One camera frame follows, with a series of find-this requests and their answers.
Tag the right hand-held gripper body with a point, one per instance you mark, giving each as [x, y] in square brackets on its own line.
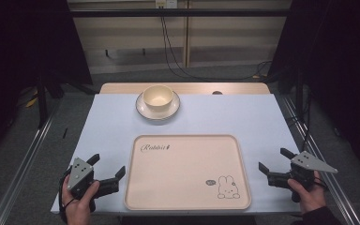
[303, 171]

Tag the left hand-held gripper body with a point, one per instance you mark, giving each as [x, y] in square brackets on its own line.
[78, 174]

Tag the person's right hand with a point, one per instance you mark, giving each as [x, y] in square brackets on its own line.
[309, 197]

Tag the person's left hand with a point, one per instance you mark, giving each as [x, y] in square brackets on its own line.
[78, 208]

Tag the small black stick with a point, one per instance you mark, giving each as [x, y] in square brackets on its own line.
[65, 132]

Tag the black metal stand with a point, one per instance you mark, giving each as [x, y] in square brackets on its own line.
[299, 93]
[42, 103]

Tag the beige tray with rabbit print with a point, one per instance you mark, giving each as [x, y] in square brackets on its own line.
[184, 175]

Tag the white plate with dark rim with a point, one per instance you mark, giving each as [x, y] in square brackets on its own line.
[156, 116]

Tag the pale blue table mat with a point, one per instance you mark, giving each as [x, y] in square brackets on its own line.
[218, 115]

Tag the cream bowl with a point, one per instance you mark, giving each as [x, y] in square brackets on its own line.
[158, 97]

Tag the yellow floor item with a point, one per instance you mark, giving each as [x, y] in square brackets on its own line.
[31, 100]

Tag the wooden table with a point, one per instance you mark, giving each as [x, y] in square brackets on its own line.
[193, 87]

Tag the black curtain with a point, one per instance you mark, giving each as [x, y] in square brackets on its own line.
[25, 43]
[337, 56]

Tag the black horizontal bar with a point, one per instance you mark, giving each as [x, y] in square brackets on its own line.
[181, 12]

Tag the metal floor rail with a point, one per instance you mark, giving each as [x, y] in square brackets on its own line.
[18, 168]
[318, 146]

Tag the wooden vertical post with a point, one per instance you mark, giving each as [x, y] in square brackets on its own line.
[186, 40]

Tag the white wall socket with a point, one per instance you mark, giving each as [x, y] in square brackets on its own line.
[166, 3]

